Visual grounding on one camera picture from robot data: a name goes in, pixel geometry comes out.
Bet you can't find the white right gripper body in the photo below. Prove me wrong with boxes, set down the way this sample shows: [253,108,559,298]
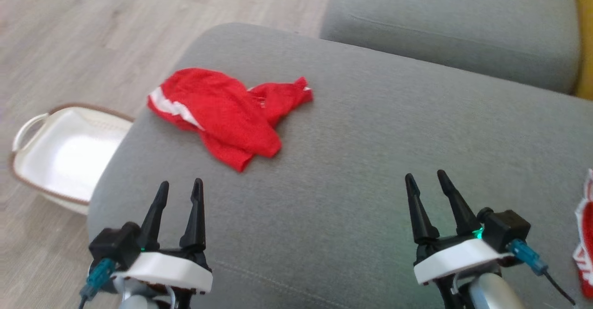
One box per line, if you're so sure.
[412,236,504,286]

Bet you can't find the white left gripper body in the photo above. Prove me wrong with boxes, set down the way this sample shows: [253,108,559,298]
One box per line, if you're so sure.
[111,248,214,296]

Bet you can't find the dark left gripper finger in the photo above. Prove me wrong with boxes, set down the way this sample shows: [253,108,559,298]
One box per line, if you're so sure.
[179,178,207,252]
[139,181,170,252]

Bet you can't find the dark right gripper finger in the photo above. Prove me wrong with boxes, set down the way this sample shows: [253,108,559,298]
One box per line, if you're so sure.
[436,169,483,237]
[404,173,440,245]

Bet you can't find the red mesh shorts white stripe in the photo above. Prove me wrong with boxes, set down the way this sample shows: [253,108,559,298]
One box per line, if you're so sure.
[147,67,314,173]

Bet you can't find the red basketball jersey white sleeves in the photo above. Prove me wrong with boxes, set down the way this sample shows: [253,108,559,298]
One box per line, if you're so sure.
[572,169,593,299]

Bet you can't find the grey sofa seat cushion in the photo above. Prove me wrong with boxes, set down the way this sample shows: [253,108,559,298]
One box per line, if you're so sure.
[87,22,593,309]

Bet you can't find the white laundry basket brown rim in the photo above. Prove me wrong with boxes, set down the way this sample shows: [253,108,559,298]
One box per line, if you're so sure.
[9,102,136,216]

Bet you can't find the grey sofa armrest cushion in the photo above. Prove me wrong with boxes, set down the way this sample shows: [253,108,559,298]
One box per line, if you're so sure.
[319,0,582,96]

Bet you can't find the yellow sofa pillow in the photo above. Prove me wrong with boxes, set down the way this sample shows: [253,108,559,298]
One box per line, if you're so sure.
[572,0,593,101]

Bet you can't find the left camera cable teal plug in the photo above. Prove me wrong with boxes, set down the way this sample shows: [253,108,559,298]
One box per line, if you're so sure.
[78,258,117,309]

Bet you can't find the camera cable teal plug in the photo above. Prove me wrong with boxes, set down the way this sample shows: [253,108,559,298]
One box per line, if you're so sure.
[78,258,117,309]
[507,239,578,306]

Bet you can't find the right camera cable teal plug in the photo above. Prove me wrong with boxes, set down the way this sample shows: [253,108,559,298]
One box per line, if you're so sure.
[507,239,578,306]

